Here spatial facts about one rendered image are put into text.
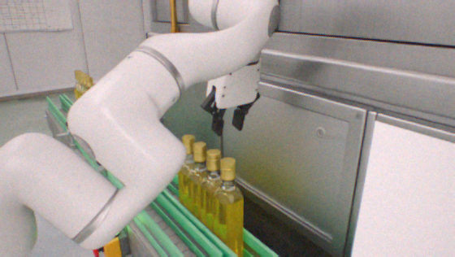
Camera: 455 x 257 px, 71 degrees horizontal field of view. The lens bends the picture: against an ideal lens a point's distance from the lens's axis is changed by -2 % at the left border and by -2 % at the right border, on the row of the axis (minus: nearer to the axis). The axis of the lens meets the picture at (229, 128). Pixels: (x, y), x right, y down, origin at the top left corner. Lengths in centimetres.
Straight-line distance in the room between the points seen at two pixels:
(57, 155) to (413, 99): 52
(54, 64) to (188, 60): 617
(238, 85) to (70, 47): 603
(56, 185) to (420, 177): 53
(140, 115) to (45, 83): 622
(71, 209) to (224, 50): 27
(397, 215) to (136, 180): 45
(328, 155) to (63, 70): 615
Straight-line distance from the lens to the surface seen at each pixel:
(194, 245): 89
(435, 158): 58
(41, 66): 653
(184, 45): 42
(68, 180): 43
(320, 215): 76
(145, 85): 39
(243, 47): 44
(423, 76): 57
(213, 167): 77
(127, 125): 37
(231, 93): 62
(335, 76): 64
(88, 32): 663
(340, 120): 65
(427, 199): 61
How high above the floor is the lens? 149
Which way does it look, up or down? 21 degrees down
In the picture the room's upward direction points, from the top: straight up
